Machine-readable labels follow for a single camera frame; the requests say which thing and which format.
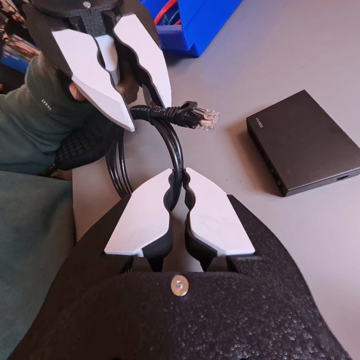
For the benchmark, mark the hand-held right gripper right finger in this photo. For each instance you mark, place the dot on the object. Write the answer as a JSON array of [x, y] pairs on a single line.
[[216, 222]]

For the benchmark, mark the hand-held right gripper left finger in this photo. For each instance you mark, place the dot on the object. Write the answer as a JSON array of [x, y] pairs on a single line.
[[140, 219]]

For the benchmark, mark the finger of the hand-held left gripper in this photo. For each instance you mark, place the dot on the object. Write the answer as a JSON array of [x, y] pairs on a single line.
[[143, 47], [84, 64]]

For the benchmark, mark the black ethernet switch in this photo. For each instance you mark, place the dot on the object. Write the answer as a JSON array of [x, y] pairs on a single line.
[[303, 140]]

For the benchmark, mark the person's left forearm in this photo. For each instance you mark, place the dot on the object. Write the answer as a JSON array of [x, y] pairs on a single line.
[[42, 112]]

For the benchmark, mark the person's left hand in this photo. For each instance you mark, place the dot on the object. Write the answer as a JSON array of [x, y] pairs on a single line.
[[128, 87]]

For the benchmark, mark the blue plastic bin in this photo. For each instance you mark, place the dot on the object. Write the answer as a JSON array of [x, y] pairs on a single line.
[[197, 36]]

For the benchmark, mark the blue toy box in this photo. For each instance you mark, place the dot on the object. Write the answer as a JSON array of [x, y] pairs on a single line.
[[17, 56]]

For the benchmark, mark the black textured cloth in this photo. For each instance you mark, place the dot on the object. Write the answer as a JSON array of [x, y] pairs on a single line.
[[81, 149]]

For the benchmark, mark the person's green clothed torso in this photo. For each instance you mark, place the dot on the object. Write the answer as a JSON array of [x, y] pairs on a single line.
[[31, 253]]

